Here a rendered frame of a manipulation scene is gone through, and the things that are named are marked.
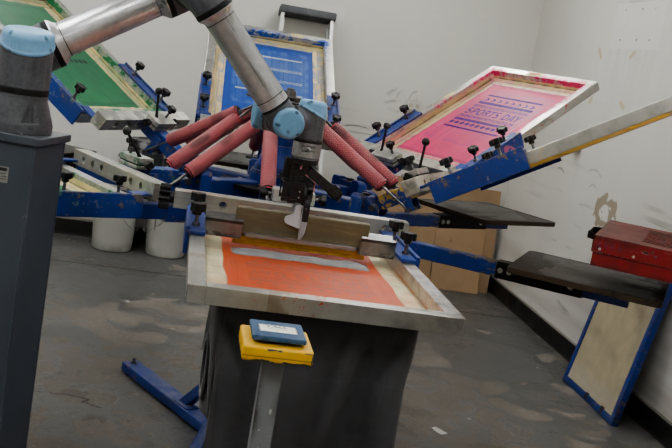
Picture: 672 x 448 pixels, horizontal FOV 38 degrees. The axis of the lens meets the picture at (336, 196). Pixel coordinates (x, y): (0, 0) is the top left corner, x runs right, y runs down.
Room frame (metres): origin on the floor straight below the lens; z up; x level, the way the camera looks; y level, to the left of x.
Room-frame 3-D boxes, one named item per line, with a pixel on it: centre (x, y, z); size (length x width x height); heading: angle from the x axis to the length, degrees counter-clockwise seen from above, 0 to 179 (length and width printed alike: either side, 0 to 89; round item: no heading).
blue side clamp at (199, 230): (2.50, 0.35, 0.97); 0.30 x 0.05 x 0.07; 10
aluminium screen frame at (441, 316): (2.31, 0.04, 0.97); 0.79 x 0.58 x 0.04; 10
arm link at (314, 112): (2.51, 0.10, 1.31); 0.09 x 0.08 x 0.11; 108
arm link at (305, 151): (2.51, 0.10, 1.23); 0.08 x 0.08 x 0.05
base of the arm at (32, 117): (2.16, 0.74, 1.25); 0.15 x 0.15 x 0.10
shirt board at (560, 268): (3.12, -0.41, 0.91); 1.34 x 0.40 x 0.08; 70
